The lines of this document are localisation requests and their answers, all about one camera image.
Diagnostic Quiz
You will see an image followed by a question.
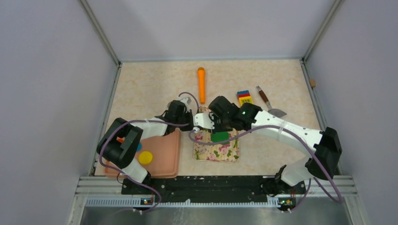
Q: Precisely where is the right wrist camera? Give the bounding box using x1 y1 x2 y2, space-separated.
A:
193 113 215 133

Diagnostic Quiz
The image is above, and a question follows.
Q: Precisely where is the green dough disc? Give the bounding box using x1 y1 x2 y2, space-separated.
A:
210 132 230 144

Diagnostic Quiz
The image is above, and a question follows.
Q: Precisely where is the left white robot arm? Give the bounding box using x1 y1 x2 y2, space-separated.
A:
96 97 193 194

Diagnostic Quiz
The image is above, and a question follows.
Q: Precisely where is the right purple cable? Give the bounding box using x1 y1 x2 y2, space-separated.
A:
188 124 343 215

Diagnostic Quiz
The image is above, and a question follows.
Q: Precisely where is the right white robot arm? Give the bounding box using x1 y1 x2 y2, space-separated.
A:
208 96 342 193

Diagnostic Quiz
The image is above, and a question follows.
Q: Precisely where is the orange toy microphone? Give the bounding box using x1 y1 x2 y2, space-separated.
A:
197 67 206 104

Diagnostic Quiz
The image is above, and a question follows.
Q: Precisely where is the pink plastic tray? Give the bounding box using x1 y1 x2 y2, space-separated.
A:
104 128 182 180

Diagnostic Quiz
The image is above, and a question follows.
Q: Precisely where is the yellow dough disc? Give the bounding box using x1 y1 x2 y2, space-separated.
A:
138 151 153 165

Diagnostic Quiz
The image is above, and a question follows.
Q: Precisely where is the blue dough disc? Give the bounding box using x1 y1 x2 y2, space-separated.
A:
136 143 142 152

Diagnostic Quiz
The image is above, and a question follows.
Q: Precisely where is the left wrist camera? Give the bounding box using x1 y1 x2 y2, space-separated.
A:
179 97 191 111

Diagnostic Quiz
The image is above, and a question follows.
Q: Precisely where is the small wooden knob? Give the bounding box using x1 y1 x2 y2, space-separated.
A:
309 79 316 88

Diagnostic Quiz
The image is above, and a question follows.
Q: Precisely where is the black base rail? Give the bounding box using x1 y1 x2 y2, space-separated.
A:
121 175 306 207

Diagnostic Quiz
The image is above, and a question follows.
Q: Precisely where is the colourful toy block stack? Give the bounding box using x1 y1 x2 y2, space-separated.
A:
237 90 253 106

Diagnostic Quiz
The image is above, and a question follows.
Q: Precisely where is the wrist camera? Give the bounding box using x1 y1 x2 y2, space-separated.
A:
179 97 191 111
193 113 215 133

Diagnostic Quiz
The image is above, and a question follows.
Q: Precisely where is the metal spatula wooden handle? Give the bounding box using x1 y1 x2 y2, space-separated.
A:
256 86 287 118

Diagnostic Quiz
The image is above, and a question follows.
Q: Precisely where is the floral cutting board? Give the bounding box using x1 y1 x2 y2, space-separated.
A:
192 106 241 163

